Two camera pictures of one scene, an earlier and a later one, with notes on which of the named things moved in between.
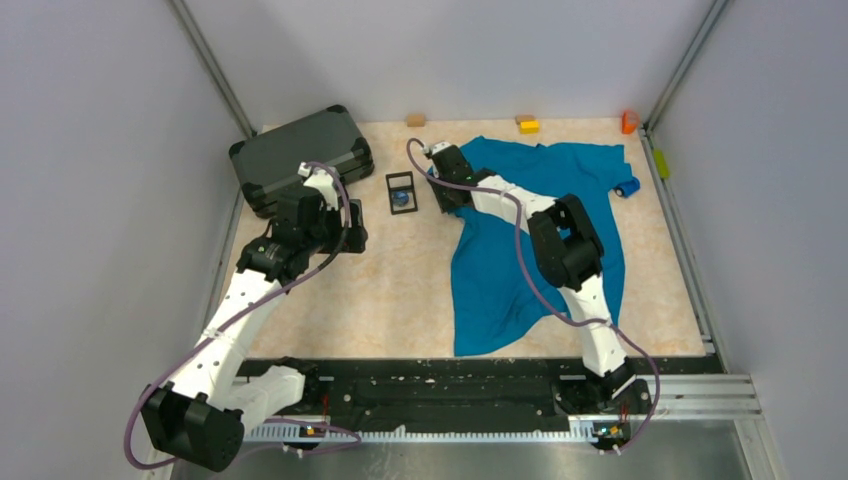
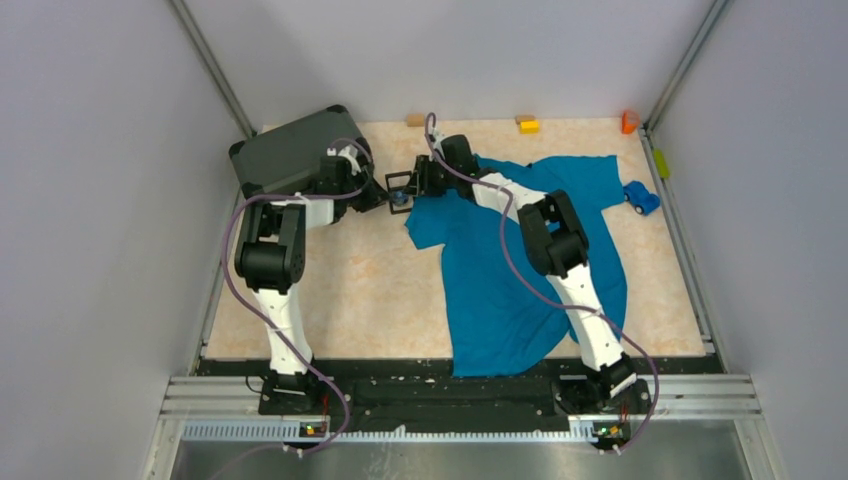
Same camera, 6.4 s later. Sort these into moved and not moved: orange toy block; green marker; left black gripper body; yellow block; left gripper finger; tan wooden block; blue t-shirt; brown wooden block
Moved: left gripper finger; left black gripper body; blue t-shirt
Not moved: green marker; yellow block; orange toy block; brown wooden block; tan wooden block
